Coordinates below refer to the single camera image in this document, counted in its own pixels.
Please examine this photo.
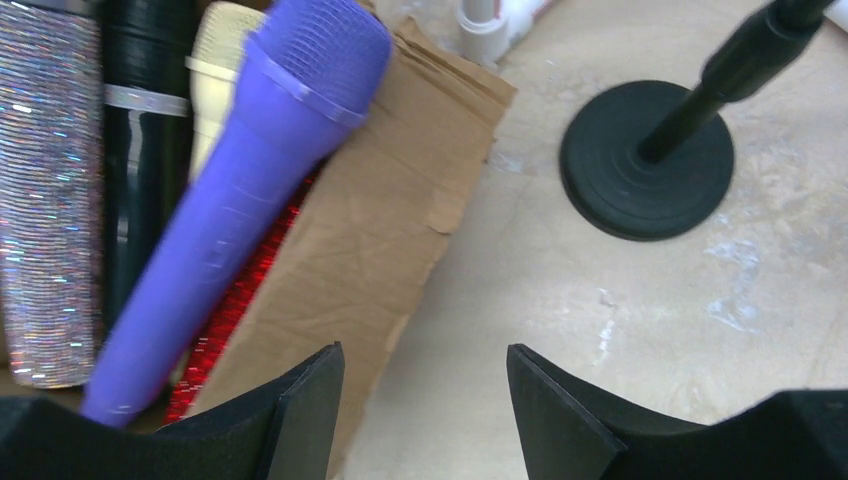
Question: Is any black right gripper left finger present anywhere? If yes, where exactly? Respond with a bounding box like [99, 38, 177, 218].
[152, 342, 345, 480]

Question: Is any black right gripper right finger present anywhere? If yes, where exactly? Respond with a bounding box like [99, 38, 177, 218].
[506, 344, 702, 479]

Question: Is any red glitter microphone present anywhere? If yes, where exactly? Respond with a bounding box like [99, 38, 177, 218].
[164, 167, 322, 425]

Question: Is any brown cardboard box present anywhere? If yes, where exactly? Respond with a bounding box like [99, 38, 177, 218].
[185, 12, 515, 474]

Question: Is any purple plastic microphone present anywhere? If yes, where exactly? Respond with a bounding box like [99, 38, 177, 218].
[80, 1, 392, 428]

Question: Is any silver rhinestone microphone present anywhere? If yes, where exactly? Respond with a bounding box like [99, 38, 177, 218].
[1, 1, 104, 389]

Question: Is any cream plastic microphone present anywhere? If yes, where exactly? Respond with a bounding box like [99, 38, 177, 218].
[185, 1, 266, 181]

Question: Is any black microphone with silver band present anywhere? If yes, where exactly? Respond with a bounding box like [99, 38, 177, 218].
[102, 0, 198, 327]

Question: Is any black round-base desk mic stand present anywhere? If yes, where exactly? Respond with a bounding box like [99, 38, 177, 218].
[559, 1, 832, 241]

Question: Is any white PVC pipe frame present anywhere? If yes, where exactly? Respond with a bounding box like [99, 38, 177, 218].
[455, 0, 848, 68]

